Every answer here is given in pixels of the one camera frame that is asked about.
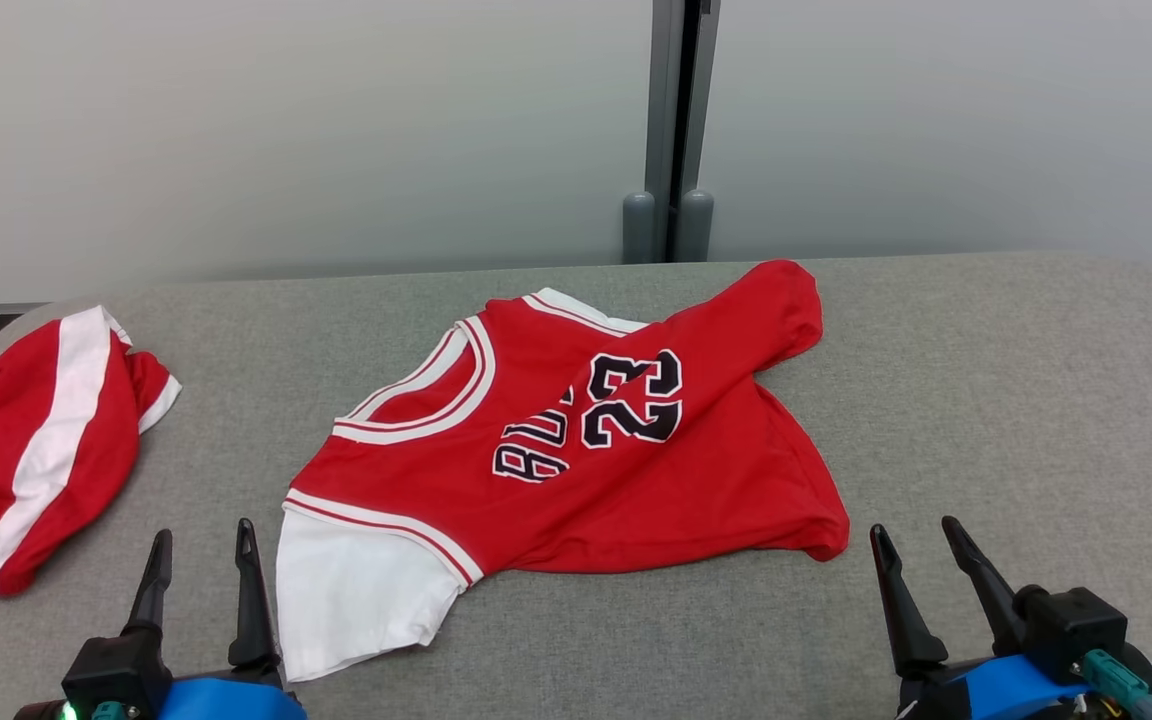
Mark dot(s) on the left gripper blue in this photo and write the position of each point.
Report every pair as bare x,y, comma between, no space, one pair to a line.
226,702

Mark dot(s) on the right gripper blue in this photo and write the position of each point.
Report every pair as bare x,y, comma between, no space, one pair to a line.
1006,695

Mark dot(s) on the red and white basketball jersey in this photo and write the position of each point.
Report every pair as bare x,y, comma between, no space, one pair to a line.
636,480

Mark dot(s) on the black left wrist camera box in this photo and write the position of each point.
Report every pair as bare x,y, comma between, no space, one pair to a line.
116,670

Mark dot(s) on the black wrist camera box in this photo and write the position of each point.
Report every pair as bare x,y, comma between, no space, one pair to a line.
116,670
1076,620

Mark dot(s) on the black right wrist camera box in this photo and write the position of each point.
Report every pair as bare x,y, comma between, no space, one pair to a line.
1076,620

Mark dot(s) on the grey cylindrical post foot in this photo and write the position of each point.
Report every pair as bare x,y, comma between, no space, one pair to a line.
638,230
694,230

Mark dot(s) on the grey vertical door frame post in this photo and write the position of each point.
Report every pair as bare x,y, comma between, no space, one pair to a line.
664,100

